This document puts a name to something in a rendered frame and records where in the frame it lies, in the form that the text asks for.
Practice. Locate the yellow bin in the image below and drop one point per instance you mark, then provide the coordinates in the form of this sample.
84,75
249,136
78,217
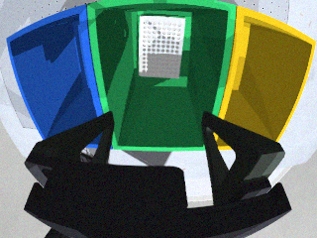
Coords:
268,70

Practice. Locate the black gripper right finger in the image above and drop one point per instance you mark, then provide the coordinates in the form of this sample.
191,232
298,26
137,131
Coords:
256,156

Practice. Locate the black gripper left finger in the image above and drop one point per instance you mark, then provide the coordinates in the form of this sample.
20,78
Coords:
70,143

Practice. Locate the green bin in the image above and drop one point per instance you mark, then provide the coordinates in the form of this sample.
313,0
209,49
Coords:
153,113

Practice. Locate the blue bin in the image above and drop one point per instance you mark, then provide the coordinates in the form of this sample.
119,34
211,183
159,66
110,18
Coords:
51,65

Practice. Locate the white well plate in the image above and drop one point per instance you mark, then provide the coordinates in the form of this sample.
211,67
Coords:
166,54

